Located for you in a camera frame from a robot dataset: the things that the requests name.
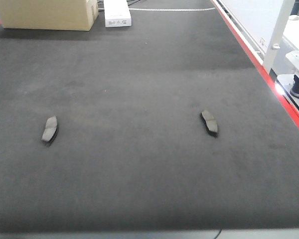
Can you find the white machine panel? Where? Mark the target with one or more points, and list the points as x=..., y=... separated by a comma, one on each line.
x=262, y=23

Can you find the brown cardboard box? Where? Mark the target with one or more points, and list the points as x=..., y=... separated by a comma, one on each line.
x=76, y=15

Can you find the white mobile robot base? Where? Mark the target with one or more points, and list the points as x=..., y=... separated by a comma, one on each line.
x=288, y=76

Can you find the long white carton box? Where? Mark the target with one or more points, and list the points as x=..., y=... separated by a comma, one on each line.
x=117, y=13

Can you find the dark grey conveyor belt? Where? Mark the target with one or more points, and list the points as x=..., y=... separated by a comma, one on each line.
x=132, y=152

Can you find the red conveyor side rail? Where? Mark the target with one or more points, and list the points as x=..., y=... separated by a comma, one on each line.
x=257, y=62

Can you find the grey brake pad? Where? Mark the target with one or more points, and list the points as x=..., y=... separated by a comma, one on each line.
x=50, y=131
x=210, y=123

